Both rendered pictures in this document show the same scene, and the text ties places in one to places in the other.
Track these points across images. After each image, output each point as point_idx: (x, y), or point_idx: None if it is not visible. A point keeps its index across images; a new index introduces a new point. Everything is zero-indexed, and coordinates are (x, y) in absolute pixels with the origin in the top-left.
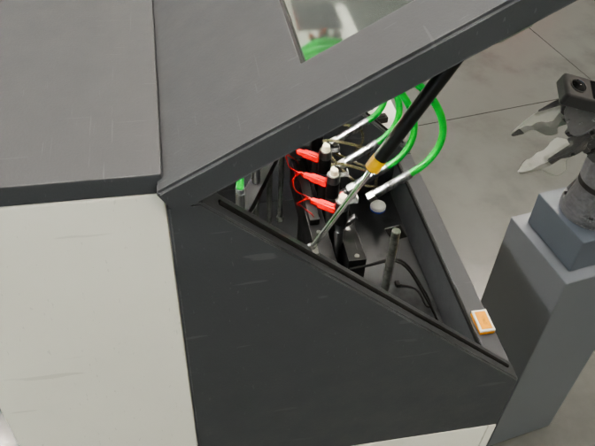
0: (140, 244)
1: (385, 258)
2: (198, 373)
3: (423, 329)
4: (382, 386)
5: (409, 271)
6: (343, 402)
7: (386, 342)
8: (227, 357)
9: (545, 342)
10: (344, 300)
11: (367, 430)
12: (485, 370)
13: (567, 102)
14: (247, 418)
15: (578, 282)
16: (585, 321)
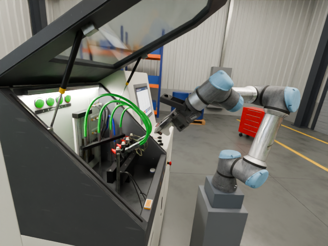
0: None
1: (143, 184)
2: (10, 176)
3: (91, 180)
4: (82, 210)
5: (130, 178)
6: (68, 215)
7: (77, 183)
8: (18, 170)
9: (207, 243)
10: (55, 152)
11: (83, 238)
12: (127, 217)
13: (161, 100)
14: (32, 210)
15: (214, 213)
16: (225, 238)
